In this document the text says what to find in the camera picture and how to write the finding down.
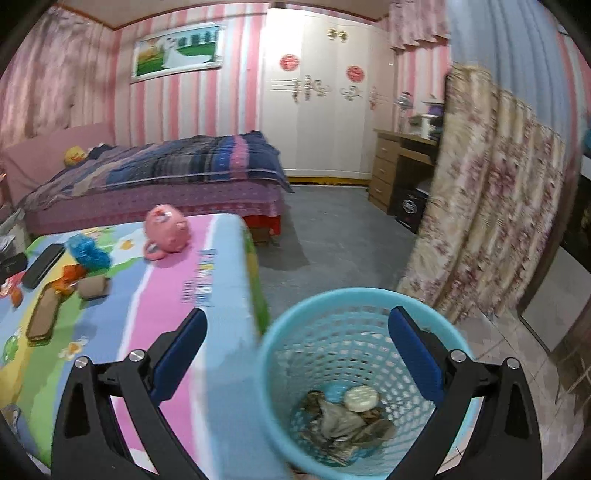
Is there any orange plastic wrapper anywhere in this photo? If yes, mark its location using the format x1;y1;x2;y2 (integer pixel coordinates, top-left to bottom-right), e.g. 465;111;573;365
50;264;87;296

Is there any blue plastic bag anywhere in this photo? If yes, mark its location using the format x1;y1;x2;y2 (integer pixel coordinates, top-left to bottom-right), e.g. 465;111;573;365
66;234;111;272

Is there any cardboard tube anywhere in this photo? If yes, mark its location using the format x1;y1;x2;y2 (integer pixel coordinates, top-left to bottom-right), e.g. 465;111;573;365
76;275;110;300

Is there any newspaper wrapper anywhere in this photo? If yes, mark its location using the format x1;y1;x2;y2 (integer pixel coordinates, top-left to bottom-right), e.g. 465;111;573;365
291;390;396;467

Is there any blue plastic trash basket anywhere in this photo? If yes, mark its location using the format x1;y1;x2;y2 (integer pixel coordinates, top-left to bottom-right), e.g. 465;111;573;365
256;287;472;479

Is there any black zip case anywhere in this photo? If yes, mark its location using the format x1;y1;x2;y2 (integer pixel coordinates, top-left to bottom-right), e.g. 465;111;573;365
21;243;65;290

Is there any orange fruit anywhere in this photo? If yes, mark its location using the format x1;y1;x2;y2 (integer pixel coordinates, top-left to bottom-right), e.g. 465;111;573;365
11;287;23;308

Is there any brown phone case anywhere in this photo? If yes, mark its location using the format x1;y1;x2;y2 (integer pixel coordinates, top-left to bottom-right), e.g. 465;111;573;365
26;285;62;344

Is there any colourful cartoon tablecloth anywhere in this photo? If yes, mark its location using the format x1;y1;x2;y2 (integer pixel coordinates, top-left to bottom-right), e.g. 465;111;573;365
1;214;290;479

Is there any bed with plaid quilt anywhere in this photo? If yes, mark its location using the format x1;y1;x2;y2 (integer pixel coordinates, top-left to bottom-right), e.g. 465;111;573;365
1;123;293;235

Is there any yellow duck plush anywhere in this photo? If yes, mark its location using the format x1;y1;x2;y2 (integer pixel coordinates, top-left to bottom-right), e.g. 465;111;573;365
64;146;87;168

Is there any pink pig mug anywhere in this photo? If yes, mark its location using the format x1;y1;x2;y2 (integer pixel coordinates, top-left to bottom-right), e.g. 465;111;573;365
143;204;191;261

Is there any pink window curtain left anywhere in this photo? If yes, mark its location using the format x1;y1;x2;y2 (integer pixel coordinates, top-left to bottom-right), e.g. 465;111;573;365
1;6;114;148

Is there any black box under desk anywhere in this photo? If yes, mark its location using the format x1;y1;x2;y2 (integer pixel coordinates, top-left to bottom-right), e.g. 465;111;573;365
394;189;429;233

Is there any floral curtain right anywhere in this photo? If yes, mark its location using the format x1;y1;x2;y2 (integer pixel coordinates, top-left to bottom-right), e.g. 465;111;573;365
396;0;578;324

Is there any framed wedding photo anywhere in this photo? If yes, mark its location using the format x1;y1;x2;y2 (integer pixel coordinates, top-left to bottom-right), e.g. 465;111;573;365
130;22;226;83

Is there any wooden desk with drawers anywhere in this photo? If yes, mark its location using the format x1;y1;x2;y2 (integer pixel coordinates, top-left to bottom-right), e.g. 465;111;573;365
369;129;439;215

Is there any desk lamp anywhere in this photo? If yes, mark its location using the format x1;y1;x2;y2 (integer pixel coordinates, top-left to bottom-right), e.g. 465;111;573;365
394;91;414;133

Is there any white wardrobe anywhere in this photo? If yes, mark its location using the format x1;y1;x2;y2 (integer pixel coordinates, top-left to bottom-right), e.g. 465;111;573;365
260;8;394;181

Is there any pink curtain valance right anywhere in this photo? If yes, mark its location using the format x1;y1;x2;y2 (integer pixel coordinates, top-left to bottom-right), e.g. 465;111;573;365
389;0;450;50

